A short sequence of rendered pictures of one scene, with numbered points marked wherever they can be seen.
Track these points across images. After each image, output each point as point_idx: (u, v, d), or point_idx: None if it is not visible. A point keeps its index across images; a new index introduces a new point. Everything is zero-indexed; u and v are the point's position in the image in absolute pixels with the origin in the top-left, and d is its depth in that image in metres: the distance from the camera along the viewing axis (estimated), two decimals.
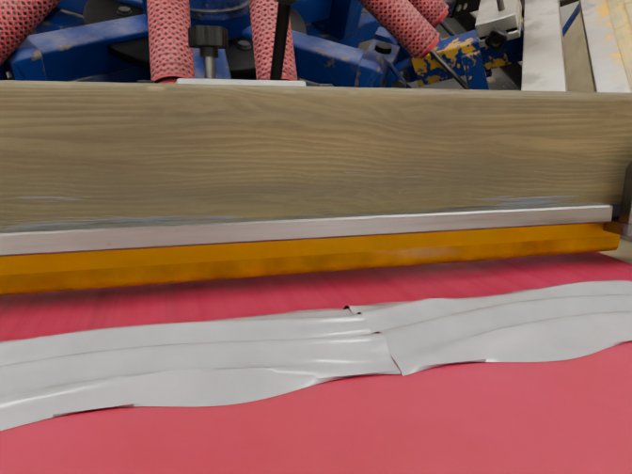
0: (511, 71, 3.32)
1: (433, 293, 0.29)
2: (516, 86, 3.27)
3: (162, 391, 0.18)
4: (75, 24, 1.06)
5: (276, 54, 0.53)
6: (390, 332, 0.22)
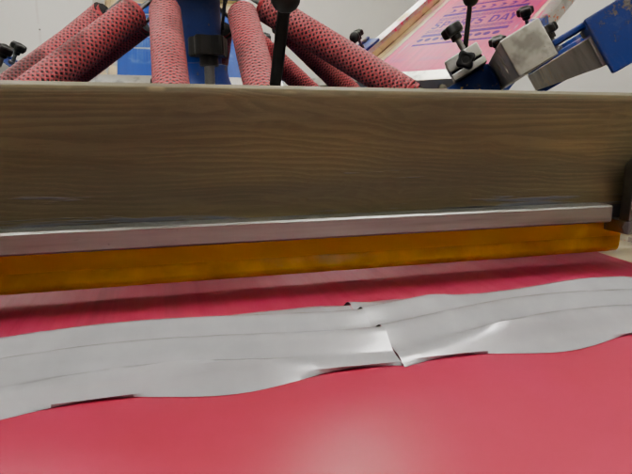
0: None
1: (434, 292, 0.29)
2: None
3: (161, 382, 0.18)
4: None
5: (275, 62, 0.53)
6: (391, 325, 0.22)
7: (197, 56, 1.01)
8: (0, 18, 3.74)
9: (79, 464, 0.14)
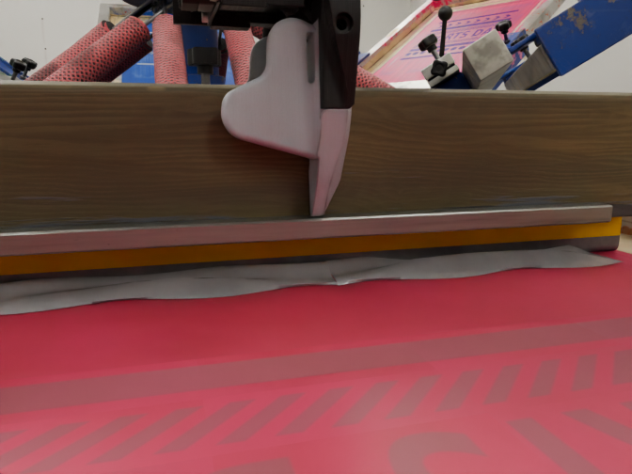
0: None
1: None
2: None
3: (166, 290, 0.26)
4: None
5: None
6: (332, 260, 0.30)
7: (196, 69, 1.10)
8: (7, 38, 3.86)
9: (115, 324, 0.22)
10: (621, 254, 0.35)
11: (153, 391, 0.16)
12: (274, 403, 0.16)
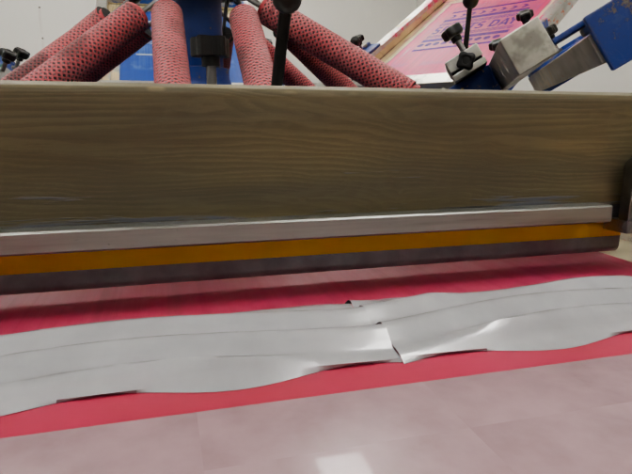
0: None
1: (434, 290, 0.29)
2: None
3: (165, 378, 0.18)
4: None
5: (276, 62, 0.53)
6: (391, 323, 0.22)
7: (198, 60, 1.02)
8: (4, 26, 3.77)
9: (85, 457, 0.14)
10: None
11: None
12: None
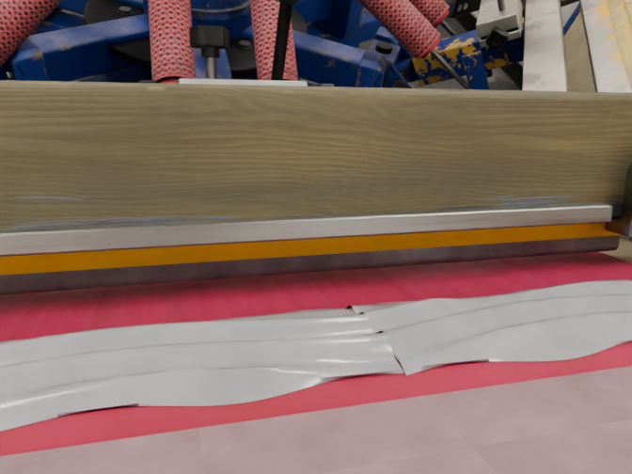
0: (511, 71, 3.32)
1: (434, 293, 0.29)
2: (516, 86, 3.27)
3: (166, 391, 0.18)
4: (76, 24, 1.06)
5: (276, 54, 0.53)
6: (393, 332, 0.22)
7: None
8: None
9: None
10: None
11: None
12: None
